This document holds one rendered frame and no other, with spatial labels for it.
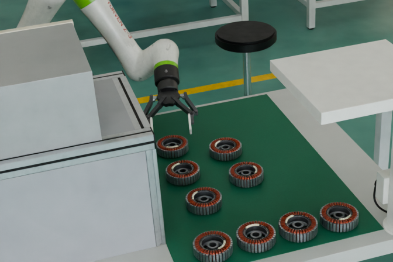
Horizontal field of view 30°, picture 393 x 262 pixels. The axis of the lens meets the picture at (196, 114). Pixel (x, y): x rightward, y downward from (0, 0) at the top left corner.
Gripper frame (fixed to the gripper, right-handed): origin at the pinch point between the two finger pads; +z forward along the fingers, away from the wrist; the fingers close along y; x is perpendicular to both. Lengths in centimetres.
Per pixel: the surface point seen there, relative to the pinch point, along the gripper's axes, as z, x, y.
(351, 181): 32, 12, -56
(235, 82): -132, -169, -43
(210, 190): 33.0, 17.1, -10.6
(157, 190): 43, 40, 5
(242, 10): -202, -181, -56
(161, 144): 6.3, 2.1, 3.9
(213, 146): 10.0, 4.1, -13.9
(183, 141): 5.3, 1.5, -3.9
